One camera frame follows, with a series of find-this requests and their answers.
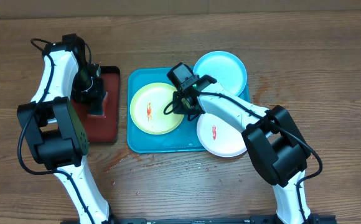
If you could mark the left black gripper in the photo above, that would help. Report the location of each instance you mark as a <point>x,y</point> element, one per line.
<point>98,93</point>

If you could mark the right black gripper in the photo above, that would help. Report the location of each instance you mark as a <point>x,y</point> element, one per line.
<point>180,110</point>

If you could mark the green pink sponge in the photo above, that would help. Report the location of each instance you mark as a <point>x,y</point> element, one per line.
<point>97,106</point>

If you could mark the yellow-green rimmed plate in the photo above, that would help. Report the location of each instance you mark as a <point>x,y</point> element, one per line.
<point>147,109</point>

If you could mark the white plate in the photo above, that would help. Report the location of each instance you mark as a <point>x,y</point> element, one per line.
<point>218,137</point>

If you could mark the light blue plate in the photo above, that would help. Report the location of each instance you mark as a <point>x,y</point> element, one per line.
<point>227,69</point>

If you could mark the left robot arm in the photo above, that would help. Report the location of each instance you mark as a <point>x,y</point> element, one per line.
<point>54,133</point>

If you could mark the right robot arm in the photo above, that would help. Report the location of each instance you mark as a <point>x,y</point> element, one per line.
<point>276,148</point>

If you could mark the teal plastic tray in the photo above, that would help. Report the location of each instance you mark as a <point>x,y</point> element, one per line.
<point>182,139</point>

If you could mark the black red-lined tray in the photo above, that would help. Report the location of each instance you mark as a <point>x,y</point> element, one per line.
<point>103,128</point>

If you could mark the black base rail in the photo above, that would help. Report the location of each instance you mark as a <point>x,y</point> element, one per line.
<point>256,219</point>

